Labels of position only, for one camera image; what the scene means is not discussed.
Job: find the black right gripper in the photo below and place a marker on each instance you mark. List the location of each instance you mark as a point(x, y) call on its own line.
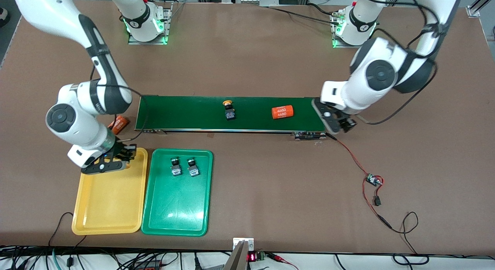
point(119, 150)

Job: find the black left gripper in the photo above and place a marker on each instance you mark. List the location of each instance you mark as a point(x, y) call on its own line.
point(347, 122)

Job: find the orange cylinder printed 4680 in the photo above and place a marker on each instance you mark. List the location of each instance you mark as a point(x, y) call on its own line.
point(118, 124)
point(282, 112)

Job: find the green push button switch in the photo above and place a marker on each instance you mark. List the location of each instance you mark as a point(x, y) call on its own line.
point(176, 170)
point(193, 170)

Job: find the yellow push button switch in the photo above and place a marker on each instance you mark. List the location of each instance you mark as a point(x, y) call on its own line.
point(231, 114)

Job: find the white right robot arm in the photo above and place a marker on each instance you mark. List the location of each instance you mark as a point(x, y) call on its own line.
point(65, 119)

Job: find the yellow plastic tray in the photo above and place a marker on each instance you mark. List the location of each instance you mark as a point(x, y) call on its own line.
point(110, 200)

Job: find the small motor controller board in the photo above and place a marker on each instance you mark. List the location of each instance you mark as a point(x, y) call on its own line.
point(373, 180)

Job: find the green conveyor belt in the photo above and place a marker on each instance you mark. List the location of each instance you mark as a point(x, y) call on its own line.
point(185, 113)

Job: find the green plastic tray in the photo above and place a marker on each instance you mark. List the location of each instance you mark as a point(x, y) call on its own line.
point(178, 208)

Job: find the small black inline connector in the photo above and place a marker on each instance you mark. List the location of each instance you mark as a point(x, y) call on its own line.
point(377, 201)

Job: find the red clip lead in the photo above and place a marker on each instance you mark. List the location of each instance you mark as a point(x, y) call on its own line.
point(280, 258)

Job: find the red digit display module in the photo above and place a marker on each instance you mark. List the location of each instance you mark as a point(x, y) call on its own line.
point(252, 257)

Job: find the aluminium profile bar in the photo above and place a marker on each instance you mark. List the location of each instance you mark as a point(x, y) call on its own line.
point(477, 7)

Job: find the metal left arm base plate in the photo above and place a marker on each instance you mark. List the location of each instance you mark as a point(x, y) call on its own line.
point(340, 45)

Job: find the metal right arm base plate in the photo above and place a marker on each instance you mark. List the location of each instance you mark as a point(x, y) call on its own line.
point(149, 42)

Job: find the grey metal camera bracket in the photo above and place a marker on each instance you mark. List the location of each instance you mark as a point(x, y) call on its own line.
point(238, 258)

